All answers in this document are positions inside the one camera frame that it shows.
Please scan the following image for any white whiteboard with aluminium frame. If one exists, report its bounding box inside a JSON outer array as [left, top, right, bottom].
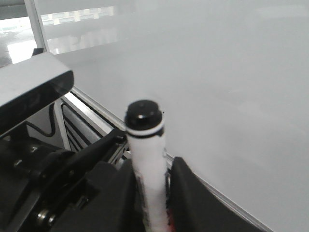
[[31, 0, 309, 232]]

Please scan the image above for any white marker with black cap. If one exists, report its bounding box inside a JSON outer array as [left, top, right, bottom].
[[125, 100, 169, 232]]

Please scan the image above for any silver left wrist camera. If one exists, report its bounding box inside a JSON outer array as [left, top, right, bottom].
[[0, 53, 74, 134]]

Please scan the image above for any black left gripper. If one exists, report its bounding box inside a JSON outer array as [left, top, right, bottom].
[[0, 130, 126, 232]]

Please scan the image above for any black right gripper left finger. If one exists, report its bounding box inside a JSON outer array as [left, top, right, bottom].
[[51, 159, 146, 232]]

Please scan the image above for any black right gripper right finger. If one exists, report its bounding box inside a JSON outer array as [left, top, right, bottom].
[[168, 157, 264, 232]]

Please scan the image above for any white metal stand frame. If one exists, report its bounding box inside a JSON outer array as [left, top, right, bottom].
[[25, 91, 130, 168]]

